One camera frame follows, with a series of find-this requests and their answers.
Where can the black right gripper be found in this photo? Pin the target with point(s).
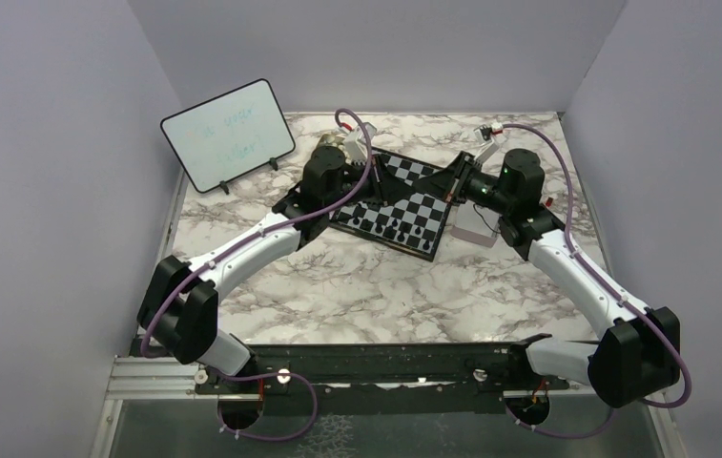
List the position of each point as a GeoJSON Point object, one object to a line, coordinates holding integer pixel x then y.
{"type": "Point", "coordinates": [449, 182]}

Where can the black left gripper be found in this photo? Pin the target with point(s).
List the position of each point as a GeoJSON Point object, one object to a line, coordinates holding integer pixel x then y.
{"type": "Point", "coordinates": [385, 188]}

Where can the black chess rook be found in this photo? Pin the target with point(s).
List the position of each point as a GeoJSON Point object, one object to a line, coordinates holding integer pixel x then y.
{"type": "Point", "coordinates": [389, 232]}

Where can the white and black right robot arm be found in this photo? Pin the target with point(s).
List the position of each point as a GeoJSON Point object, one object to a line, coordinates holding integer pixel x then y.
{"type": "Point", "coordinates": [638, 347]}

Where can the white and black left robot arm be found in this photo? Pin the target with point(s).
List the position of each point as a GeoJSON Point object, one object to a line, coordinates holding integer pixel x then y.
{"type": "Point", "coordinates": [179, 310]}

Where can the pink tin box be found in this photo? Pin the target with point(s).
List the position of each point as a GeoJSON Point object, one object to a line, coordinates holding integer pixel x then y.
{"type": "Point", "coordinates": [475, 224]}

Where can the black and silver chessboard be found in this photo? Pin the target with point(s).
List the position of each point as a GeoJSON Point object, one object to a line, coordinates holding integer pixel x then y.
{"type": "Point", "coordinates": [419, 209]}

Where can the small whiteboard with stand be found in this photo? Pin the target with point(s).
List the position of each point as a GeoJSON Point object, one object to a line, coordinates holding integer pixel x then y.
{"type": "Point", "coordinates": [229, 136]}

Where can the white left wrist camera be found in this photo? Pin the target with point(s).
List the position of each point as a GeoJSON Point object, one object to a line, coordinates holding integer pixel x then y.
{"type": "Point", "coordinates": [355, 147]}

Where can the black mounting rail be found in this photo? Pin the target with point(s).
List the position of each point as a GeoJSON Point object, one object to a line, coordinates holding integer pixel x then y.
{"type": "Point", "coordinates": [344, 379]}

